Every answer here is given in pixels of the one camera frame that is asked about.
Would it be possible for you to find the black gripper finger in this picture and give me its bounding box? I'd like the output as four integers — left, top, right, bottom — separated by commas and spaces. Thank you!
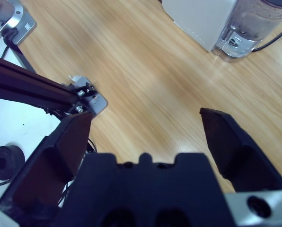
199, 107, 282, 192
0, 111, 94, 215

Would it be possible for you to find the white capsule coffee machine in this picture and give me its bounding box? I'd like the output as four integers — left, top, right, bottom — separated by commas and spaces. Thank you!
161, 0, 239, 52

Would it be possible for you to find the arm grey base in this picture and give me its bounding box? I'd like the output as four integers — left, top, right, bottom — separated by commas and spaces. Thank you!
0, 0, 37, 46

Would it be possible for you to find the black tape roll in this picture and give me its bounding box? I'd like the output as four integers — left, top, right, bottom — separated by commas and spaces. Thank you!
0, 145, 26, 187

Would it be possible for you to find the black camera post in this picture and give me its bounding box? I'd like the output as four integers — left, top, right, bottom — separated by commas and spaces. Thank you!
0, 53, 96, 115

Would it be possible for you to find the black coffee machine power cable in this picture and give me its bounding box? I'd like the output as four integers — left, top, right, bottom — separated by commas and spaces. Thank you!
252, 22, 282, 52

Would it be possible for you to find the base black cable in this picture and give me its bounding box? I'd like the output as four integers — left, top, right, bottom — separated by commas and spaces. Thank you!
0, 18, 18, 59

